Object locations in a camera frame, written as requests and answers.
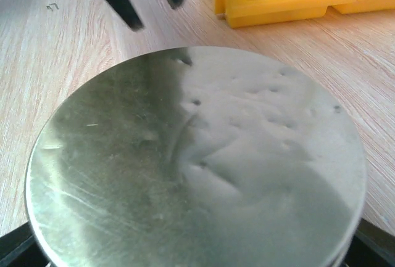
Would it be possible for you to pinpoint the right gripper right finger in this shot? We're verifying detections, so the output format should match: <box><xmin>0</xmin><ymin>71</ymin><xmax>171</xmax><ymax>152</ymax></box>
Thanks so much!
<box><xmin>335</xmin><ymin>218</ymin><xmax>394</xmax><ymax>267</ymax></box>

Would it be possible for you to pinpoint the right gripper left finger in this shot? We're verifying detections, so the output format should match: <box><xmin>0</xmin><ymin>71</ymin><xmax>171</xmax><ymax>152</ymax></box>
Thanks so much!
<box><xmin>0</xmin><ymin>223</ymin><xmax>49</xmax><ymax>267</ymax></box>

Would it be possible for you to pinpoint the white jar lid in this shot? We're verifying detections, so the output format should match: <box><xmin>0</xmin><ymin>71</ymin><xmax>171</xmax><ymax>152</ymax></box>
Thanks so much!
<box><xmin>25</xmin><ymin>46</ymin><xmax>367</xmax><ymax>266</ymax></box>

